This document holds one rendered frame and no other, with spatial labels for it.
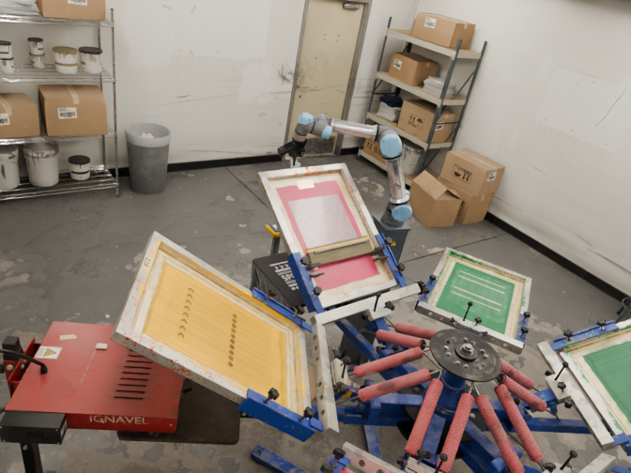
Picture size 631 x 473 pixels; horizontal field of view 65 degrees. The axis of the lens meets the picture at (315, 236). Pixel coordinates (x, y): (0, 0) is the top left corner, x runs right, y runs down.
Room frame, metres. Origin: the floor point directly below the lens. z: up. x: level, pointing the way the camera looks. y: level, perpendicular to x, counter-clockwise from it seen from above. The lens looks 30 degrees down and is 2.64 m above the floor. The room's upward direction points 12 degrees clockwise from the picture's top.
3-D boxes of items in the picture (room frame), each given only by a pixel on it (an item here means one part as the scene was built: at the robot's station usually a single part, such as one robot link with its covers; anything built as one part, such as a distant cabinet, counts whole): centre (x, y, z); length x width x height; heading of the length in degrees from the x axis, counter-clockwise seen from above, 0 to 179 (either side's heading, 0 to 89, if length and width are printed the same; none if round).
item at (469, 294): (2.45, -1.00, 1.05); 1.08 x 0.61 x 0.23; 160
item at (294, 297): (2.45, 0.02, 0.95); 0.48 x 0.44 x 0.01; 40
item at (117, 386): (1.34, 0.70, 1.06); 0.61 x 0.46 x 0.12; 100
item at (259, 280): (2.31, 0.18, 0.74); 0.46 x 0.04 x 0.42; 40
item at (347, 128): (2.82, -0.11, 1.75); 0.49 x 0.11 x 0.12; 94
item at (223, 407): (1.48, -0.04, 0.91); 1.34 x 0.40 x 0.08; 100
